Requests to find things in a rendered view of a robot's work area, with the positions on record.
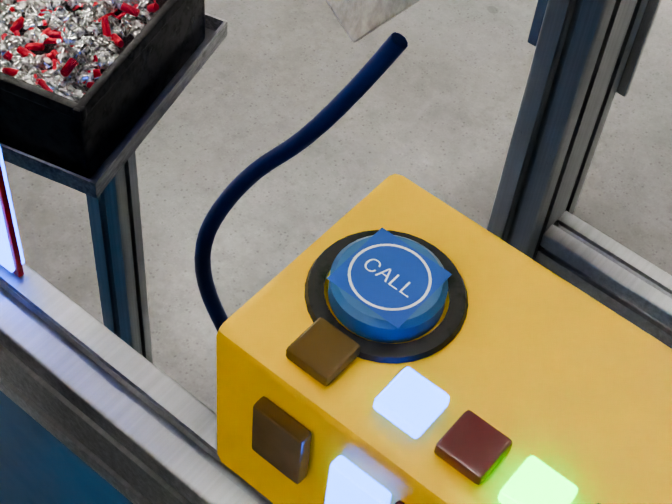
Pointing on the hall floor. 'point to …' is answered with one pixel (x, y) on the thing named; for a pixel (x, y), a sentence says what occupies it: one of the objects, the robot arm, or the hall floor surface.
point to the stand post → (562, 114)
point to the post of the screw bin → (121, 259)
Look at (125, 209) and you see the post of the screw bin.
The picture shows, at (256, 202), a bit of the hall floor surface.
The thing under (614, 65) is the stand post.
